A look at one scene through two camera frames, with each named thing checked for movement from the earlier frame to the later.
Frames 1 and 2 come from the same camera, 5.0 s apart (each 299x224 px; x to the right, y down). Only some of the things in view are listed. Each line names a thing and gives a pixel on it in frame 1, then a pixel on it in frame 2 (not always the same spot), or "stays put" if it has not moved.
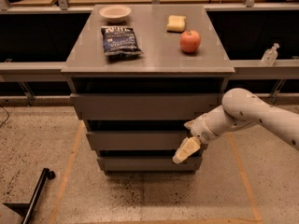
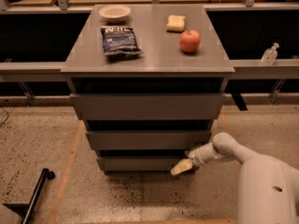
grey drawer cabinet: (138, 74) stays put
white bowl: (115, 14) stays put
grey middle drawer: (138, 140) stays put
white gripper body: (202, 129) -> (195, 158)
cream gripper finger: (187, 148) -> (181, 166)
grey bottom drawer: (148, 163) stays put
